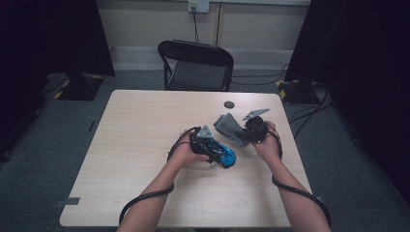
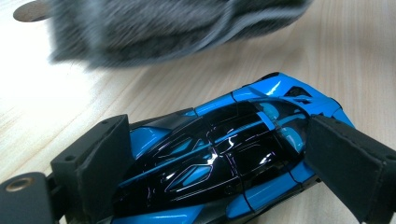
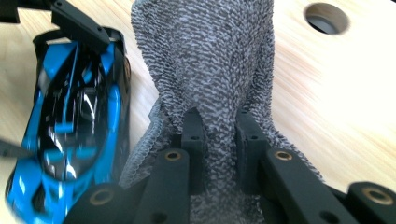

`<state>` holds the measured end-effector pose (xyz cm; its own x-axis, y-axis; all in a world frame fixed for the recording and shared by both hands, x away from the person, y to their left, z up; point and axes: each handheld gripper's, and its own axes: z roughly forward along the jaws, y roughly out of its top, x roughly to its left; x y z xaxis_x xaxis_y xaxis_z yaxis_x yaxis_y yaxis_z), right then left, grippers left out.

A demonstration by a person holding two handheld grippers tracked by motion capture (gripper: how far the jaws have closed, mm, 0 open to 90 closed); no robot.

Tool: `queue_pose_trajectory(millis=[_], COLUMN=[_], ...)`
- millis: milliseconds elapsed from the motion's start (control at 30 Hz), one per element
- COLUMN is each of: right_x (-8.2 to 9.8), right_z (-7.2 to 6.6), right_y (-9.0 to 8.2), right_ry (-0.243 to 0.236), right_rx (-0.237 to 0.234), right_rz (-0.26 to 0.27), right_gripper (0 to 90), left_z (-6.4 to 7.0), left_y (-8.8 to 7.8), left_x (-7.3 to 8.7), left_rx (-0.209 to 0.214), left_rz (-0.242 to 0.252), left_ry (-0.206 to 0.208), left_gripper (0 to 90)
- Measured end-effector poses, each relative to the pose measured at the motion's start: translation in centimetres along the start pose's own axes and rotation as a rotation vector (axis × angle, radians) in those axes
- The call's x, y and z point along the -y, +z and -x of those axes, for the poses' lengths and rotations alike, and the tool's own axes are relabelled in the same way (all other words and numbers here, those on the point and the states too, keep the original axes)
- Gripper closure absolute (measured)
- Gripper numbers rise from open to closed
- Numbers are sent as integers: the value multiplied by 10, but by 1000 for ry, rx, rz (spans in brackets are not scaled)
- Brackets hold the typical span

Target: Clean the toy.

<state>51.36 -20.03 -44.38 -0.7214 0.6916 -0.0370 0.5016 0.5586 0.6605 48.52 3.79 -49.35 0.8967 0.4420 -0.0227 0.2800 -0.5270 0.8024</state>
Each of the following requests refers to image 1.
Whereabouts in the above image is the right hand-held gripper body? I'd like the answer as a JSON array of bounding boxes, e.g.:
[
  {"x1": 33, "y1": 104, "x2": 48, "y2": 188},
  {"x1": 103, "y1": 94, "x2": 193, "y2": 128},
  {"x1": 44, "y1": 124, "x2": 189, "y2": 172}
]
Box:
[{"x1": 241, "y1": 108, "x2": 271, "y2": 144}]

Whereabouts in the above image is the black folding chair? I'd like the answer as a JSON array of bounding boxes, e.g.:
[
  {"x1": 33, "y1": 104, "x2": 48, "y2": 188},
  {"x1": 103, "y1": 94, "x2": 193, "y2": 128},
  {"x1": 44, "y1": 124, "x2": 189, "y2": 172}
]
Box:
[{"x1": 157, "y1": 39, "x2": 235, "y2": 93}]

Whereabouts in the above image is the black curtain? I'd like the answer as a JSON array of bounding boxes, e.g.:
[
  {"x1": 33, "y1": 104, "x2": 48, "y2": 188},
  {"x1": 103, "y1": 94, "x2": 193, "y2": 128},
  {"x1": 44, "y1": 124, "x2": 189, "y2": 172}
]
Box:
[
  {"x1": 284, "y1": 0, "x2": 410, "y2": 207},
  {"x1": 0, "y1": 0, "x2": 116, "y2": 162}
]

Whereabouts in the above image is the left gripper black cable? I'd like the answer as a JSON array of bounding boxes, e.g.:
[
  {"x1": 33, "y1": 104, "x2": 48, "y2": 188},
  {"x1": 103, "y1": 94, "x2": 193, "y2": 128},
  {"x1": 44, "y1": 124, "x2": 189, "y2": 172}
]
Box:
[{"x1": 118, "y1": 126, "x2": 201, "y2": 226}]

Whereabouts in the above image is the grey tape strip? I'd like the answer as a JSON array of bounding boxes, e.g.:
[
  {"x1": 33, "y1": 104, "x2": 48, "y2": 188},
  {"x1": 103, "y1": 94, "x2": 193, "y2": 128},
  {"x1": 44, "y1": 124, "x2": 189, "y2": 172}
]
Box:
[{"x1": 54, "y1": 196, "x2": 81, "y2": 208}]

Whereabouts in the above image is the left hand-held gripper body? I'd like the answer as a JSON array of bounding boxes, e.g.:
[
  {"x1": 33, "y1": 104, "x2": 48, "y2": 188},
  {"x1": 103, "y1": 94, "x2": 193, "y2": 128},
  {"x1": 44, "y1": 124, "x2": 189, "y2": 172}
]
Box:
[{"x1": 190, "y1": 124, "x2": 216, "y2": 157}]

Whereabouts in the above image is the white wall socket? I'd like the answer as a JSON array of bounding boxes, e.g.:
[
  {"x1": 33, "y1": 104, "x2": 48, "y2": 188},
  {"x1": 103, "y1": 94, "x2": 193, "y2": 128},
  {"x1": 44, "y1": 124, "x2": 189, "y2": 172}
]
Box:
[{"x1": 188, "y1": 0, "x2": 211, "y2": 14}]

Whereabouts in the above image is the black socket cable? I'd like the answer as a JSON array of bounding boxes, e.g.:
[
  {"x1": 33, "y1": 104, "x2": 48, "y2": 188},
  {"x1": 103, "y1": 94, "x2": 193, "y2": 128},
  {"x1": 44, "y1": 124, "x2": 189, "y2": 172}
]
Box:
[{"x1": 191, "y1": 7, "x2": 200, "y2": 44}]

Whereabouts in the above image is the thin vertical wall cable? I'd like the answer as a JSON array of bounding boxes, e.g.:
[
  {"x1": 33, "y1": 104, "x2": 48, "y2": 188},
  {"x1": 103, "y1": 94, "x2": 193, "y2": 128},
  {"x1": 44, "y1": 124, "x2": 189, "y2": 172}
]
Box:
[{"x1": 215, "y1": 2, "x2": 223, "y2": 46}]

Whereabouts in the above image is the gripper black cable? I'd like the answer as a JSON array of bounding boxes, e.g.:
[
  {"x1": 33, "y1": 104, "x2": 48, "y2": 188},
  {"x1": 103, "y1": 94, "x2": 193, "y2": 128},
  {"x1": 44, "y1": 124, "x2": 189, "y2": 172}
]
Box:
[
  {"x1": 118, "y1": 126, "x2": 201, "y2": 226},
  {"x1": 265, "y1": 124, "x2": 333, "y2": 228}
]

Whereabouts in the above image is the blue toy car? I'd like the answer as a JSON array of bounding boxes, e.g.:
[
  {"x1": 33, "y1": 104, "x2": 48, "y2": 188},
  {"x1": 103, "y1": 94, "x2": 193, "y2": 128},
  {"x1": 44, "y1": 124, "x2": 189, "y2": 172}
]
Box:
[{"x1": 201, "y1": 138, "x2": 237, "y2": 169}]

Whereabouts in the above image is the grey cloth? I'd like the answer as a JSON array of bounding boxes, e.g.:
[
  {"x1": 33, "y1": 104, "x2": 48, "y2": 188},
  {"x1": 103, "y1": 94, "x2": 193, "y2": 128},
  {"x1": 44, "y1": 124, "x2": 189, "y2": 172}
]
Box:
[{"x1": 213, "y1": 112, "x2": 250, "y2": 148}]

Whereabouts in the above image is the black stand base striped tape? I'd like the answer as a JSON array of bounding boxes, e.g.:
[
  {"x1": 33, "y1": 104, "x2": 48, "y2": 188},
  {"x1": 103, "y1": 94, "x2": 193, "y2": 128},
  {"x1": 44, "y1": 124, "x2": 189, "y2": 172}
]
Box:
[
  {"x1": 53, "y1": 72, "x2": 105, "y2": 102},
  {"x1": 276, "y1": 78, "x2": 321, "y2": 105}
]

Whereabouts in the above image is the black floor cable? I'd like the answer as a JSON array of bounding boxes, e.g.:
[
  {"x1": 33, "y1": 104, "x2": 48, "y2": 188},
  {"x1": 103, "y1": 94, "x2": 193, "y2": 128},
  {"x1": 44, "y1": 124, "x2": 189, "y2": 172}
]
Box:
[
  {"x1": 231, "y1": 76, "x2": 286, "y2": 87},
  {"x1": 288, "y1": 86, "x2": 334, "y2": 140}
]

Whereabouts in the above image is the person's right hand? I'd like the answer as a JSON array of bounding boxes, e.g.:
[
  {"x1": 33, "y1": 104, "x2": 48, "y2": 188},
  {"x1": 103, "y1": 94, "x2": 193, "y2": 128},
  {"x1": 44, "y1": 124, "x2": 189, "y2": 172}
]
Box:
[{"x1": 251, "y1": 121, "x2": 283, "y2": 165}]

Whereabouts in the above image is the person's left hand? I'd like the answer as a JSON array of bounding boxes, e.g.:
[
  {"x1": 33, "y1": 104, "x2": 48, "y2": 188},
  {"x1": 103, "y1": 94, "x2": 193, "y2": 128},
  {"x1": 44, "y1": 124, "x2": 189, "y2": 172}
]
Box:
[{"x1": 168, "y1": 129, "x2": 210, "y2": 170}]

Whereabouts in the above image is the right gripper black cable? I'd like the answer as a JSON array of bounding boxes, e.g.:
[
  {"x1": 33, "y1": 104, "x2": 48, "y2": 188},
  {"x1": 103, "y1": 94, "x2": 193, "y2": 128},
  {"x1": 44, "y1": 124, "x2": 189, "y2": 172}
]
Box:
[{"x1": 265, "y1": 124, "x2": 333, "y2": 228}]

